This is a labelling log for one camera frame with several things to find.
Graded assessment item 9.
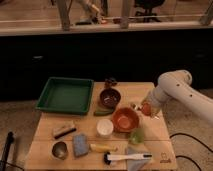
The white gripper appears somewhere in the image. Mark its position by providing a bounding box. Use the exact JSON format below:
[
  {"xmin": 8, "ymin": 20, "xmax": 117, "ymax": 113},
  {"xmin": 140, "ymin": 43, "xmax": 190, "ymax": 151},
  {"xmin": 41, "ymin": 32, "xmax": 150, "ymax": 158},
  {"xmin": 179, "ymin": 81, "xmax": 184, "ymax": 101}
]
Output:
[{"xmin": 140, "ymin": 87, "xmax": 169, "ymax": 119}]

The orange red apple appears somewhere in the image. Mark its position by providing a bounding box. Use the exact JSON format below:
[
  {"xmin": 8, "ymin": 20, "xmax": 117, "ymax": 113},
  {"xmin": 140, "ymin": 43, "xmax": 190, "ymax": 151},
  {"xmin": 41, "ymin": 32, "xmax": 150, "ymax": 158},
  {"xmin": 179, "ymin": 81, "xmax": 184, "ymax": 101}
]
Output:
[{"xmin": 141, "ymin": 102, "xmax": 152, "ymax": 116}]

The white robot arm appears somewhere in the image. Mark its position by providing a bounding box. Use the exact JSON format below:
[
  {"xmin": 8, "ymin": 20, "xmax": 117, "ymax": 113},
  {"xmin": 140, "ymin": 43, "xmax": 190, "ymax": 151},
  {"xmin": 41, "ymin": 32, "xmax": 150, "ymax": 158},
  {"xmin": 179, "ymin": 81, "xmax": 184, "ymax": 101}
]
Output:
[{"xmin": 140, "ymin": 70, "xmax": 213, "ymax": 125}]

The white paper cup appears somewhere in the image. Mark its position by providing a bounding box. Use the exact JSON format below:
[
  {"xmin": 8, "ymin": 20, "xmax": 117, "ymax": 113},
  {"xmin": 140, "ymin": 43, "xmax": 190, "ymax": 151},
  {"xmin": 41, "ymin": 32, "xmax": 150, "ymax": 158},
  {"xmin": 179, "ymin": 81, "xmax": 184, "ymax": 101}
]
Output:
[{"xmin": 96, "ymin": 119, "xmax": 114, "ymax": 137}]

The metal cup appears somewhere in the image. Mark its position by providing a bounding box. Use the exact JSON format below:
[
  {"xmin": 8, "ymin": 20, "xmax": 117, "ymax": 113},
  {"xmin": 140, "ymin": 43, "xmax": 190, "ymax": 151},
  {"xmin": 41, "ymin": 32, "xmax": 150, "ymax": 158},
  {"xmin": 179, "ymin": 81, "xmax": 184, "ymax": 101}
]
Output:
[{"xmin": 52, "ymin": 141, "xmax": 68, "ymax": 160}]

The orange bowl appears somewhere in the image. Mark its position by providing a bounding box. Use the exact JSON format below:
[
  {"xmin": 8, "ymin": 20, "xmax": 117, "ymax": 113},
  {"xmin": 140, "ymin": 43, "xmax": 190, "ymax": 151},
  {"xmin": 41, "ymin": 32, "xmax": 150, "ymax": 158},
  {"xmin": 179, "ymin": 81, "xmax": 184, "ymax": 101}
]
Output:
[{"xmin": 111, "ymin": 107, "xmax": 139, "ymax": 133}]

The green round fruit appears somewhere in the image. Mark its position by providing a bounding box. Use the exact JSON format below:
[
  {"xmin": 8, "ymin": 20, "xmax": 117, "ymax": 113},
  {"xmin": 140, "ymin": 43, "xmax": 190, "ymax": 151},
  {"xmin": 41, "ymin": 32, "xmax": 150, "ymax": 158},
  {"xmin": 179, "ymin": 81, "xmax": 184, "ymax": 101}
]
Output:
[{"xmin": 129, "ymin": 128, "xmax": 144, "ymax": 145}]

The dark brown bowl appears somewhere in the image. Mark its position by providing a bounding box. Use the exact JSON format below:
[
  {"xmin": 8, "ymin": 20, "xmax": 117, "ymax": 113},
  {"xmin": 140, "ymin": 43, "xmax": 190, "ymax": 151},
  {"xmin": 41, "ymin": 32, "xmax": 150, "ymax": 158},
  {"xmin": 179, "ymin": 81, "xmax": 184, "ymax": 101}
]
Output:
[{"xmin": 100, "ymin": 88, "xmax": 121, "ymax": 108}]

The green cucumber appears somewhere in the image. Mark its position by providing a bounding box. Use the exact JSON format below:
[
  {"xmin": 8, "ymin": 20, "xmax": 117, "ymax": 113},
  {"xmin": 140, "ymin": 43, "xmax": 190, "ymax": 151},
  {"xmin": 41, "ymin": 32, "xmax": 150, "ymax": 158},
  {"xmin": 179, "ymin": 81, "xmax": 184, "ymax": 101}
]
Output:
[{"xmin": 94, "ymin": 110, "xmax": 114, "ymax": 116}]

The grey cloth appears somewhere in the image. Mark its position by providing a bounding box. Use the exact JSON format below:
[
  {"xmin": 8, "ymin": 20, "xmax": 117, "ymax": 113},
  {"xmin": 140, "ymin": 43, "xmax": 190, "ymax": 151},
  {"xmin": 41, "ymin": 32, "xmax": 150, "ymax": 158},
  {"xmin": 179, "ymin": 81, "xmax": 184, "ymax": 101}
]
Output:
[{"xmin": 125, "ymin": 147, "xmax": 152, "ymax": 171}]

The yellow banana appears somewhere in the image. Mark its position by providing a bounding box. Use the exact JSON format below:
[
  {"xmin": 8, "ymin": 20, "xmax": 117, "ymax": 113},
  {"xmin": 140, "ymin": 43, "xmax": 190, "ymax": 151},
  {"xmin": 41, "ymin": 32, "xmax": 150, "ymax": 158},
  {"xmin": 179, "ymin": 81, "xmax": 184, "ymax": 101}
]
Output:
[{"xmin": 90, "ymin": 144, "xmax": 117, "ymax": 152}]

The green plastic tray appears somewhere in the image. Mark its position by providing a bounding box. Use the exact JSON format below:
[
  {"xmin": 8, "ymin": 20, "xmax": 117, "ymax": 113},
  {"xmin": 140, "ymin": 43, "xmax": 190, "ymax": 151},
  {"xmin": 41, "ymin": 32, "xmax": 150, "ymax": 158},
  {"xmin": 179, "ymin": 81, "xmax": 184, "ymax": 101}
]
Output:
[{"xmin": 36, "ymin": 77, "xmax": 94, "ymax": 115}]

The blue sponge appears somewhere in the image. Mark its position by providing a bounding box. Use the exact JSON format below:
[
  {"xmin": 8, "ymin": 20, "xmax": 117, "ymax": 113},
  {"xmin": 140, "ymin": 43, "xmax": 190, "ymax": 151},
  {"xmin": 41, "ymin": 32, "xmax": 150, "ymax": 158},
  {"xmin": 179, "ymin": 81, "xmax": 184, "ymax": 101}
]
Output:
[{"xmin": 73, "ymin": 134, "xmax": 89, "ymax": 157}]

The wooden block eraser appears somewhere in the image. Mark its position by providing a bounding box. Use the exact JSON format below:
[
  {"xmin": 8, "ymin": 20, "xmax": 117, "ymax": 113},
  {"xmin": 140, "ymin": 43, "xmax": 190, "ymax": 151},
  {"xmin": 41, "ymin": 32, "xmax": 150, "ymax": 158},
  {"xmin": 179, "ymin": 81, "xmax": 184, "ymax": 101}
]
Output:
[{"xmin": 52, "ymin": 121, "xmax": 76, "ymax": 139}]

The black office chair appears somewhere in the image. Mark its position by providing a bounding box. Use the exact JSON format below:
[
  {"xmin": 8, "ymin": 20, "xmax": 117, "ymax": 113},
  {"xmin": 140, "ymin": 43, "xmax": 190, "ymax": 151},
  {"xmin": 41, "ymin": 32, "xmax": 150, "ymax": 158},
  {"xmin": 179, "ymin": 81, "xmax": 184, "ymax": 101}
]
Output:
[{"xmin": 134, "ymin": 0, "xmax": 165, "ymax": 23}]

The black pole stand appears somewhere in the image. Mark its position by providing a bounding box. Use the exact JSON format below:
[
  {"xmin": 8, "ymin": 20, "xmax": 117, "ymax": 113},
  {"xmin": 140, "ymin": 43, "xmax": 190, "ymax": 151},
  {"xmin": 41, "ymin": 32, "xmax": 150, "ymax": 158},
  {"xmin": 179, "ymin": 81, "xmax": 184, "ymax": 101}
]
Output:
[{"xmin": 0, "ymin": 132, "xmax": 14, "ymax": 171}]

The black cable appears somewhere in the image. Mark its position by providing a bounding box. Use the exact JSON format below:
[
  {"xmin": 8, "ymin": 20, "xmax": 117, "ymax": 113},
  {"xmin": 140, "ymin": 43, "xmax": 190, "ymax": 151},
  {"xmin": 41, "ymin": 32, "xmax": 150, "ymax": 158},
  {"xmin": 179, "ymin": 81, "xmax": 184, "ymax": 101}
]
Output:
[{"xmin": 169, "ymin": 132, "xmax": 213, "ymax": 171}]

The white handled black brush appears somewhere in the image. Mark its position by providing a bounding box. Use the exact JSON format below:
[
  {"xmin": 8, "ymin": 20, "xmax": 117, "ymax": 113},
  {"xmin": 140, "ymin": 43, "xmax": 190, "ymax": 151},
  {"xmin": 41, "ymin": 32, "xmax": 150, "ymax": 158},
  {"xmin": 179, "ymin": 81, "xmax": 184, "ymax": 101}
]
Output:
[{"xmin": 103, "ymin": 152, "xmax": 152, "ymax": 165}]

